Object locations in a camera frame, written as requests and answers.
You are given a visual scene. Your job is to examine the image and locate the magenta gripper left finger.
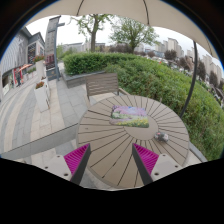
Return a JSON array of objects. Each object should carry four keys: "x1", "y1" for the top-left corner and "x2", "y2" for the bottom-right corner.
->
[{"x1": 44, "y1": 143, "x2": 92, "y2": 186}]

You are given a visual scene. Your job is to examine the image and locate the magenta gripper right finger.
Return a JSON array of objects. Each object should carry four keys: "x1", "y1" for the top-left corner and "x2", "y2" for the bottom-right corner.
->
[{"x1": 131, "y1": 143, "x2": 184, "y2": 187}]

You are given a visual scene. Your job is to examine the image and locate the floral printed mouse pad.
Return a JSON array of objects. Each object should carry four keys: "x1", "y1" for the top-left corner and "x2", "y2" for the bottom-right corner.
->
[{"x1": 109, "y1": 105, "x2": 149, "y2": 128}]

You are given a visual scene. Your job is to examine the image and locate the round slatted wooden table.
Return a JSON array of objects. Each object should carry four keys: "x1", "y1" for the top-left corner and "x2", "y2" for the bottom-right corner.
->
[{"x1": 76, "y1": 95, "x2": 189, "y2": 188}]

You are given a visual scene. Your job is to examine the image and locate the brown wooden slatted chair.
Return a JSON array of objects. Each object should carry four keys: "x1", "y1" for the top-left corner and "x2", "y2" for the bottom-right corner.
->
[{"x1": 84, "y1": 73, "x2": 128, "y2": 107}]

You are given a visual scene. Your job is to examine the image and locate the white planter with red flowers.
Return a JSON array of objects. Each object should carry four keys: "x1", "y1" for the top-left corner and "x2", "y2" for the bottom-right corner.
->
[{"x1": 34, "y1": 81, "x2": 50, "y2": 112}]

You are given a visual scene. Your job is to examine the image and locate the trimmed green hedge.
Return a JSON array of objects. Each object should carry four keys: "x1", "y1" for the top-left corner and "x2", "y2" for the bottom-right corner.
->
[{"x1": 63, "y1": 53, "x2": 224, "y2": 160}]

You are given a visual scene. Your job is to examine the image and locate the far white flower planter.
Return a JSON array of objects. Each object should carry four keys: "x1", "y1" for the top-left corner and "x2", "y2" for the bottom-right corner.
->
[{"x1": 33, "y1": 55, "x2": 45, "y2": 79}]

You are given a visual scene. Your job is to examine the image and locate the grey building with shopfront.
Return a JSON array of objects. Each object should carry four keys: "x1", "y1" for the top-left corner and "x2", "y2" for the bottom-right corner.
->
[{"x1": 0, "y1": 27, "x2": 45, "y2": 101}]

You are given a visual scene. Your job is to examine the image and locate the tall grey stone sign pillar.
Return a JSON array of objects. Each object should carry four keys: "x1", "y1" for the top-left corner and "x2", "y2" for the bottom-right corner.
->
[{"x1": 45, "y1": 16, "x2": 64, "y2": 80}]

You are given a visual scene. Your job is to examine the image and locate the dark curved umbrella pole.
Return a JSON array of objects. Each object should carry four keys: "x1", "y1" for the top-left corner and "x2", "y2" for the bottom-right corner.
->
[{"x1": 179, "y1": 39, "x2": 199, "y2": 118}]

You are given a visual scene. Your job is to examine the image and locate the beige patio umbrella canopy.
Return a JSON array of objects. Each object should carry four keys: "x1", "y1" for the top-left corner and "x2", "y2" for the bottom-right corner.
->
[{"x1": 26, "y1": 0, "x2": 219, "y2": 59}]

